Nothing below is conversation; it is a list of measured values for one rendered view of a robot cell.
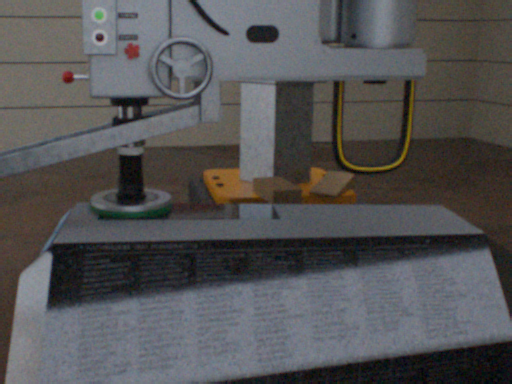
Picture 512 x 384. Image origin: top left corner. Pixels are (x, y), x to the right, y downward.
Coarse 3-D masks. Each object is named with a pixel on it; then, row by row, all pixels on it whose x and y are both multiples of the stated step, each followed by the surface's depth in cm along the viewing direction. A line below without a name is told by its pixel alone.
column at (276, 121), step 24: (264, 96) 232; (288, 96) 231; (312, 96) 238; (264, 120) 233; (288, 120) 233; (312, 120) 240; (264, 144) 235; (288, 144) 235; (240, 168) 247; (264, 168) 236; (288, 168) 237
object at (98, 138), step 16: (160, 112) 177; (176, 112) 166; (192, 112) 167; (208, 112) 164; (96, 128) 176; (112, 128) 165; (128, 128) 166; (144, 128) 166; (160, 128) 167; (176, 128) 167; (32, 144) 174; (48, 144) 175; (64, 144) 165; (80, 144) 165; (96, 144) 166; (112, 144) 166; (0, 160) 163; (16, 160) 164; (32, 160) 164; (48, 160) 165; (64, 160) 165; (0, 176) 164
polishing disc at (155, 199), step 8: (104, 192) 180; (112, 192) 181; (152, 192) 181; (160, 192) 181; (96, 200) 172; (104, 200) 172; (112, 200) 172; (120, 200) 172; (136, 200) 172; (144, 200) 172; (152, 200) 172; (160, 200) 172; (168, 200) 172; (104, 208) 167; (112, 208) 166; (120, 208) 165; (128, 208) 165; (136, 208) 165; (144, 208) 166; (152, 208) 167
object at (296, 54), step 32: (192, 0) 155; (224, 0) 158; (256, 0) 159; (288, 0) 160; (192, 32) 159; (224, 32) 159; (256, 32) 161; (288, 32) 162; (224, 64) 162; (256, 64) 163; (288, 64) 163; (320, 64) 165; (352, 64) 166; (384, 64) 167; (416, 64) 168
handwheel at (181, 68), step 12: (156, 48) 153; (204, 48) 154; (156, 60) 153; (168, 60) 154; (180, 60) 153; (192, 60) 154; (156, 72) 154; (180, 72) 154; (156, 84) 154; (180, 84) 155; (204, 84) 156; (168, 96) 155; (180, 96) 155; (192, 96) 156
